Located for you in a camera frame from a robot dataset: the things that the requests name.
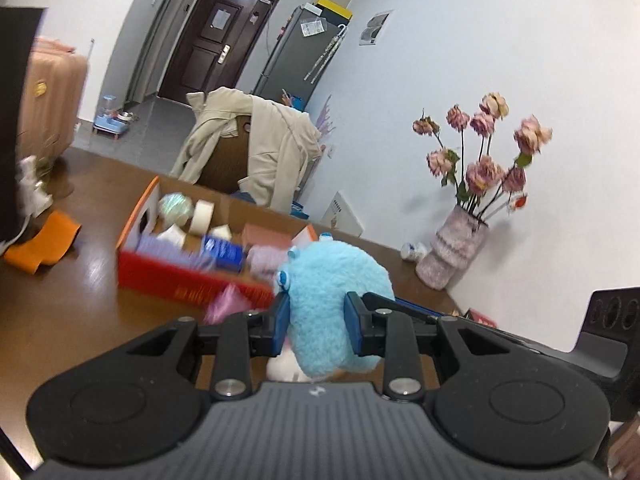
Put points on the pet food bowl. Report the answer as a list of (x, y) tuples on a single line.
[(127, 116)]

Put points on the blue pet water dispenser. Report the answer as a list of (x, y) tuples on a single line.
[(107, 115)]

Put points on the white folded umbrella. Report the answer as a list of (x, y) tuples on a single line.
[(325, 55)]

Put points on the clear plastic bag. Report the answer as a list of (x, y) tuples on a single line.
[(312, 26)]

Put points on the dark brown door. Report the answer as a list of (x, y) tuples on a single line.
[(215, 45)]

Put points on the light blue plush toy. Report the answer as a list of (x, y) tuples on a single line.
[(320, 290)]

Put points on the purple fabric pouch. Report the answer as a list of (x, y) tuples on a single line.
[(165, 252)]

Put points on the dried pink roses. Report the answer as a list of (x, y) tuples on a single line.
[(482, 170)]

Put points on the wall electrical panel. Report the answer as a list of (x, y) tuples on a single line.
[(376, 28)]

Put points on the brown flat box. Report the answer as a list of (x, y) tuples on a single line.
[(267, 234)]

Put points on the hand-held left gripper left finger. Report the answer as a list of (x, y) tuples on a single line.
[(281, 321)]

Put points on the red orange cardboard box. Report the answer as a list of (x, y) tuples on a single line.
[(165, 280)]

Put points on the iridescent ball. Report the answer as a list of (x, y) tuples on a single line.
[(176, 208)]

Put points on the person's right forearm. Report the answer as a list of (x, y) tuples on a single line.
[(627, 455)]

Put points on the lavender soft cloth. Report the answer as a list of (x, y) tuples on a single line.
[(265, 261)]

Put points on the grey refrigerator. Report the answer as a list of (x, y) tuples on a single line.
[(295, 60)]

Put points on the white tissue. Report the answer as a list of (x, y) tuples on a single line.
[(171, 236)]

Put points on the blue tissue packet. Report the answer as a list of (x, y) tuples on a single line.
[(225, 254)]

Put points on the yellow box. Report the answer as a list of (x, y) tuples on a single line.
[(335, 7)]

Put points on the white flat box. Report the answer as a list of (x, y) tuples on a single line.
[(342, 215)]

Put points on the paper sheet on door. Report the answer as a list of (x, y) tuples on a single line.
[(220, 17)]

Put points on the orange folded cloth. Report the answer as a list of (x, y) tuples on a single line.
[(42, 242)]

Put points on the brown wooden chair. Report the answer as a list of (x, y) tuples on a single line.
[(227, 165)]

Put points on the purple wall decal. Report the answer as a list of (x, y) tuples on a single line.
[(322, 120)]

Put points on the beige jacket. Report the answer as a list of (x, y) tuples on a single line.
[(270, 150)]

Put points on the pink textured vase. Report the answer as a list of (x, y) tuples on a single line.
[(450, 250)]

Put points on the pink suitcase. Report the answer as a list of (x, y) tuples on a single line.
[(52, 95)]

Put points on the white plush toy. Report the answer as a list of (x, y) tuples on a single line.
[(285, 367)]

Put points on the red black box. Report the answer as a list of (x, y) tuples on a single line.
[(482, 319)]

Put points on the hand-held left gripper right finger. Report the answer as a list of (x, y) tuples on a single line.
[(352, 325)]

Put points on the black paper bag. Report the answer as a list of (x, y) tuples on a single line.
[(15, 125)]

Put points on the white tape roll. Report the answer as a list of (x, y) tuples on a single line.
[(202, 217)]

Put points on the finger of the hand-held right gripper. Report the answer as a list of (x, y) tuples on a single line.
[(422, 311)]

